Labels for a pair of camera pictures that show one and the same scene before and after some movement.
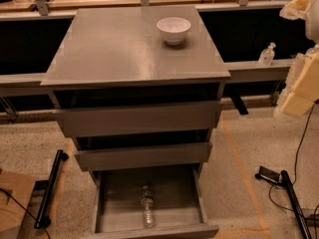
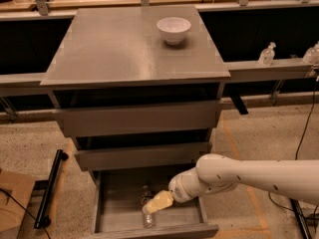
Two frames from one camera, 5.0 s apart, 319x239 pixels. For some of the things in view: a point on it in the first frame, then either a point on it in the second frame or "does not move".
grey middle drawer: x=145 y=157 does not move
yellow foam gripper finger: x=301 y=89 to x=182 y=187
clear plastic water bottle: x=148 y=203 does not move
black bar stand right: x=297 y=211 does not move
